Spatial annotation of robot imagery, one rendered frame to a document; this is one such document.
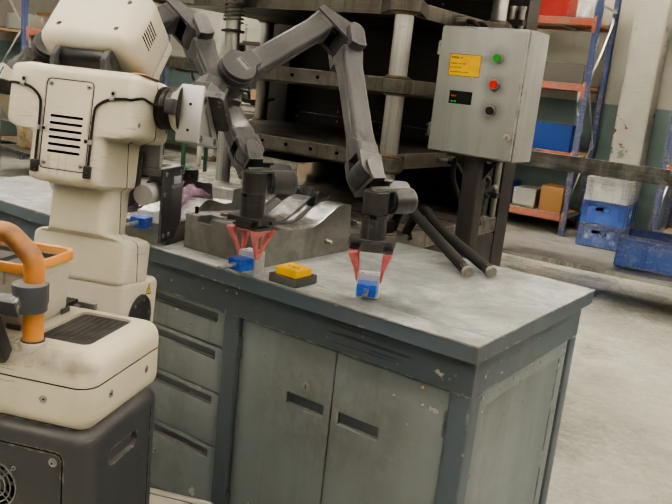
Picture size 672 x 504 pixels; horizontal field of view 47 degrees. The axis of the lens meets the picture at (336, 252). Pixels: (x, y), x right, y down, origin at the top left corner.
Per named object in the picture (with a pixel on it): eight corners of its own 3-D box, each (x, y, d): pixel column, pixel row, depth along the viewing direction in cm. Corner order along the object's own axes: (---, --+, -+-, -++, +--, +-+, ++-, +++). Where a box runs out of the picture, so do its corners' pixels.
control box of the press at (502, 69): (457, 480, 259) (526, 28, 227) (381, 448, 276) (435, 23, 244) (486, 459, 277) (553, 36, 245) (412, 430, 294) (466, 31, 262)
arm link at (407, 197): (345, 177, 173) (365, 156, 167) (384, 176, 180) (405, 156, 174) (362, 224, 169) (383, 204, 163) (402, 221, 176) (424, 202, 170)
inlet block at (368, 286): (373, 311, 162) (376, 286, 161) (350, 308, 163) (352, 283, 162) (379, 295, 175) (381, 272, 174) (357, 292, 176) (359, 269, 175)
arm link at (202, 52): (177, 43, 198) (188, 12, 190) (197, 43, 201) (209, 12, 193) (234, 180, 183) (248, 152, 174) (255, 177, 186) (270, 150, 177)
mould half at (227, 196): (165, 245, 201) (167, 204, 198) (81, 230, 208) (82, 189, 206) (247, 219, 247) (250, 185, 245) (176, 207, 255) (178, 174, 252)
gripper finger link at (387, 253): (359, 276, 175) (363, 236, 173) (391, 280, 175) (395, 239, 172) (356, 284, 169) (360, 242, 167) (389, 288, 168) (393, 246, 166)
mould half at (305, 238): (258, 268, 187) (262, 214, 184) (183, 246, 202) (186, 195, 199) (371, 245, 227) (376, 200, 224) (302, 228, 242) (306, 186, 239)
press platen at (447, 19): (414, 56, 236) (422, -8, 232) (135, 34, 308) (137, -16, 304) (520, 74, 302) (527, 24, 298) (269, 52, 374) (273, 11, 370)
